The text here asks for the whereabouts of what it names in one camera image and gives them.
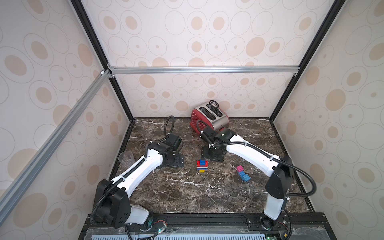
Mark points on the pink lego brick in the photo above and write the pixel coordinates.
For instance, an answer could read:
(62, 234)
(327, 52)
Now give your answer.
(240, 169)

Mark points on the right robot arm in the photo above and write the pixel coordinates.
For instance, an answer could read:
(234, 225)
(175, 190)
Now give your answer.
(279, 170)

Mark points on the clear plastic cup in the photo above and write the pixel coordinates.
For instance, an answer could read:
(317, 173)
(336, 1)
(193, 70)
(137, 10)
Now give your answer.
(126, 159)

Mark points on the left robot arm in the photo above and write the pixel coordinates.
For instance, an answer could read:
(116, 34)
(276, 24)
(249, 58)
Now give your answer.
(112, 204)

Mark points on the aluminium frame bar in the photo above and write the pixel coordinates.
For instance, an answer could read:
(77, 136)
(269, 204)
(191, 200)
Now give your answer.
(205, 70)
(21, 184)

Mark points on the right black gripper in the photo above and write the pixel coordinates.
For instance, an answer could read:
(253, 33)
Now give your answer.
(212, 153)

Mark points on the left aluminium frame bar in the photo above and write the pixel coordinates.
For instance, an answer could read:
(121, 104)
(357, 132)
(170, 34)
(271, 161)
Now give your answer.
(21, 184)

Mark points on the light blue long lego brick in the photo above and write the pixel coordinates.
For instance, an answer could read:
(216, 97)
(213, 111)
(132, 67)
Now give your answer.
(241, 173)

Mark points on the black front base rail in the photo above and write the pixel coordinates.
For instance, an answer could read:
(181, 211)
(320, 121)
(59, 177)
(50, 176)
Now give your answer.
(293, 226)

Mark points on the teal small lego brick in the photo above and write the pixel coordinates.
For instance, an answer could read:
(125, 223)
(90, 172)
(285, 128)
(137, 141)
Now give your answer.
(245, 178)

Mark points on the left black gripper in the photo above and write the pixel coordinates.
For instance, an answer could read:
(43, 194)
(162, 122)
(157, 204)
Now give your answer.
(178, 161)

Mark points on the red lego brick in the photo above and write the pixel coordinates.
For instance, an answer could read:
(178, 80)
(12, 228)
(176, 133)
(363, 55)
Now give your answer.
(200, 166)

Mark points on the red and steel toaster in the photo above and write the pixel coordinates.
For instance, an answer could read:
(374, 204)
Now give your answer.
(211, 114)

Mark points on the back aluminium frame bar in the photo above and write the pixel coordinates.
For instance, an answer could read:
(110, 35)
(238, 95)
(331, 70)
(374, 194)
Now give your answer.
(205, 70)

